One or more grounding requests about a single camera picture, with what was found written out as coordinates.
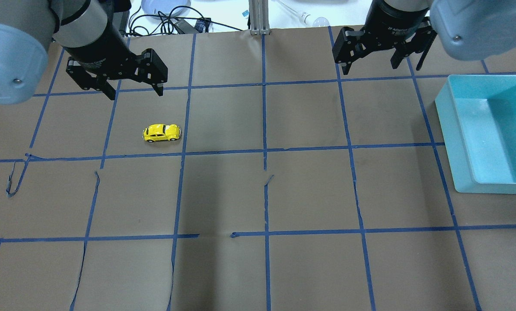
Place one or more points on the blue plate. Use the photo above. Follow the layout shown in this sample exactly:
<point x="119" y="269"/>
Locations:
<point x="153" y="7"/>

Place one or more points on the yellow toy beetle car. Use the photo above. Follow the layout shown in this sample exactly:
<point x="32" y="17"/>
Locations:
<point x="161" y="132"/>

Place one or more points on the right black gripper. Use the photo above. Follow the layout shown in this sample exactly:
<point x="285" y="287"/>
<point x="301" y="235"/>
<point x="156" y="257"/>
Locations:
<point x="395" y="22"/>

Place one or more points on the aluminium frame post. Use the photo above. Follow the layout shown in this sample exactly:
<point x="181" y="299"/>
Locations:
<point x="258" y="20"/>

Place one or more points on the black power adapter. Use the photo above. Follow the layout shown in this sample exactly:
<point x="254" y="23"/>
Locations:
<point x="200" y="25"/>

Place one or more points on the clear light bulb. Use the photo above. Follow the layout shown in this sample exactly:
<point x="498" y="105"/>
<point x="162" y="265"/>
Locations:
<point x="312" y="20"/>

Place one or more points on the teal plastic bin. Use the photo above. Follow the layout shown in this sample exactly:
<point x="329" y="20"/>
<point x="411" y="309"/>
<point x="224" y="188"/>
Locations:
<point x="477" y="115"/>

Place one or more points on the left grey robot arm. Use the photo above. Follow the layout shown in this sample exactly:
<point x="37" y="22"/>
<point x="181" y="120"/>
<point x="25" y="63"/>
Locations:
<point x="27" y="29"/>

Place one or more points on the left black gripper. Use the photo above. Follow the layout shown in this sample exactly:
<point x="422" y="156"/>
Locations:
<point x="97" y="52"/>

